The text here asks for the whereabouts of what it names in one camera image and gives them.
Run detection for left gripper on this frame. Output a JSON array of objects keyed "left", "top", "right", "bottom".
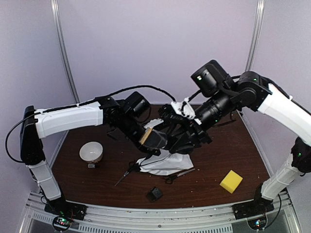
[{"left": 118, "top": 114, "right": 161, "bottom": 156}]

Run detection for white zipper pouch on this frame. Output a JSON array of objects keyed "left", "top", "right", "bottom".
[{"left": 135, "top": 150, "right": 194, "bottom": 176}]

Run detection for black scissors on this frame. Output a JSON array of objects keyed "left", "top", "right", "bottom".
[
  {"left": 115, "top": 161, "right": 140, "bottom": 186},
  {"left": 162, "top": 168, "right": 195, "bottom": 184}
]

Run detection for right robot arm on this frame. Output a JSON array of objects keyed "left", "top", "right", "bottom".
[{"left": 168, "top": 60, "right": 311, "bottom": 215}]

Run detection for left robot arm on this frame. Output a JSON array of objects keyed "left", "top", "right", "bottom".
[{"left": 12, "top": 91, "right": 166, "bottom": 216}]

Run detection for black clipper guard comb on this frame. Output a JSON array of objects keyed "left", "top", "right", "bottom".
[{"left": 146, "top": 187, "right": 163, "bottom": 203}]

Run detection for white ceramic bowl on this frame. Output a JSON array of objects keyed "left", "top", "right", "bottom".
[{"left": 79, "top": 141, "right": 103, "bottom": 164}]

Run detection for yellow sponge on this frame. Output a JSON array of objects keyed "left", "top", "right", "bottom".
[{"left": 220, "top": 170, "right": 243, "bottom": 194}]

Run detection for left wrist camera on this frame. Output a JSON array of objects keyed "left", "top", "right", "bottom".
[{"left": 144, "top": 118, "right": 164, "bottom": 133}]

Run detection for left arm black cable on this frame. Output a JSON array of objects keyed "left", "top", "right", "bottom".
[{"left": 106, "top": 84, "right": 177, "bottom": 102}]

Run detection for front aluminium rail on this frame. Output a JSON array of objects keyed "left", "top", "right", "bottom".
[{"left": 17, "top": 191, "right": 302, "bottom": 233}]

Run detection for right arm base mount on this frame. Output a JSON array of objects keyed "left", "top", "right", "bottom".
[{"left": 232, "top": 198, "right": 274, "bottom": 219}]

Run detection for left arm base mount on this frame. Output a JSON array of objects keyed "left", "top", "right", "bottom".
[{"left": 44, "top": 199, "right": 87, "bottom": 220}]

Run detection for right aluminium frame post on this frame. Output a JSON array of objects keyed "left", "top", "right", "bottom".
[{"left": 245, "top": 0, "right": 265, "bottom": 71}]

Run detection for aluminium frame post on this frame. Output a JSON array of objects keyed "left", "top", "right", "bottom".
[
  {"left": 51, "top": 0, "right": 80, "bottom": 103},
  {"left": 245, "top": 0, "right": 265, "bottom": 71}
]

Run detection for left aluminium frame post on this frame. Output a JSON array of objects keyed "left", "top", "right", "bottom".
[{"left": 51, "top": 0, "right": 80, "bottom": 103}]

